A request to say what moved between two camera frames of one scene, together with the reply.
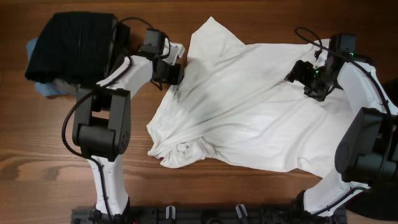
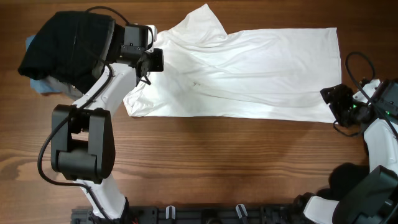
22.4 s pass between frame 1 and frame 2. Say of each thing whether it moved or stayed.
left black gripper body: moved
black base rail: stayed
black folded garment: stayed
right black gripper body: moved
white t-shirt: moved
